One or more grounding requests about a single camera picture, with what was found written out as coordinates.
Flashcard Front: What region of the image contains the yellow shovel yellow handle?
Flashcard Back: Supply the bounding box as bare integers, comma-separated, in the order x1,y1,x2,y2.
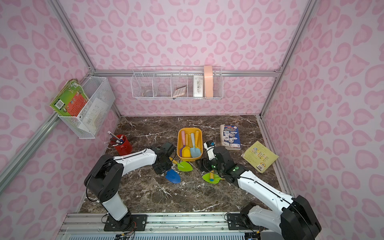
182,134,192,158

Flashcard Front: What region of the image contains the light blue shovel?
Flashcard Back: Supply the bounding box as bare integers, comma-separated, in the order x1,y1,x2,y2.
190,131,202,158

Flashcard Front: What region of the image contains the purple shovel pink handle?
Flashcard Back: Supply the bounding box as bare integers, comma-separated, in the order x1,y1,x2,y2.
179,131,186,157

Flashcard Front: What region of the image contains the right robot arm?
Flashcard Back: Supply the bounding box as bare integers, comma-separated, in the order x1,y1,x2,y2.
201,141,322,240

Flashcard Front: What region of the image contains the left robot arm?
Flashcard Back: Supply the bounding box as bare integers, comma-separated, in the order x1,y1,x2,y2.
84,142,176,222

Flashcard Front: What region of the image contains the yellow plastic storage box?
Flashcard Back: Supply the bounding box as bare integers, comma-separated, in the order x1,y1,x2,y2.
177,128,203,162

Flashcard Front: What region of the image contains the white box in shelf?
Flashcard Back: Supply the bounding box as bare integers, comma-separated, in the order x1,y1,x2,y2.
193,75,204,98

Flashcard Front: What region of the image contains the pink box in shelf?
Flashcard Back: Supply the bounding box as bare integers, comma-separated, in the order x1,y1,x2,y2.
204,65,214,98

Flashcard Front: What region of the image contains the thick blue cover book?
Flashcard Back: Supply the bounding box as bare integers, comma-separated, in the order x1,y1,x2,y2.
220,125,241,151

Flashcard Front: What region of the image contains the yellow green booklet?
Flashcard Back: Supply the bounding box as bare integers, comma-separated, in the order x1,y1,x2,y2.
242,141,279,174

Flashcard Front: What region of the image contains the red pen cup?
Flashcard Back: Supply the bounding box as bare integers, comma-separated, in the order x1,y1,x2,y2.
108,131,133,156

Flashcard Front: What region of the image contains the round metal tin in shelf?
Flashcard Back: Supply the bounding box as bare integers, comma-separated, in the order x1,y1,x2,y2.
142,88,154,98

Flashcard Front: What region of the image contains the small calculator in shelf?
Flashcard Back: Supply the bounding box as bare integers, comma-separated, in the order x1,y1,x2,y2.
172,86,187,99

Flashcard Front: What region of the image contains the white paper in basket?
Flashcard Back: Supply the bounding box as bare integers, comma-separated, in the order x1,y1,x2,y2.
79,98,108,135

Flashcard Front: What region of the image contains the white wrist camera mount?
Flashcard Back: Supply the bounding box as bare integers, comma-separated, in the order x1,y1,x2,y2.
203,140,216,161

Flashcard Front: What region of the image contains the round green trowel yellow handle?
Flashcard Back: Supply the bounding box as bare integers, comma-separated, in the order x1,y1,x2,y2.
202,171,223,184

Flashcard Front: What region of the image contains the blue shovel wooden handle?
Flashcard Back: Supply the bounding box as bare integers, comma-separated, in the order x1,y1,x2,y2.
166,169,181,184

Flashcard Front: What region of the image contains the green pointed trowel yellow handle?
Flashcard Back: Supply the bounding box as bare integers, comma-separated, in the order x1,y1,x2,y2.
170,158,193,172

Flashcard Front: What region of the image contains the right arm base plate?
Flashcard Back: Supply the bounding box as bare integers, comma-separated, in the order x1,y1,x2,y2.
224,213,260,231

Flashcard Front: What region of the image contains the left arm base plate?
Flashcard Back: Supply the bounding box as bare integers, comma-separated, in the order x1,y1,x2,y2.
104,214,148,232

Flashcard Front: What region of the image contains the white wire shelf back wall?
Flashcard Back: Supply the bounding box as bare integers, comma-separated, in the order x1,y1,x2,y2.
131,66,224,100

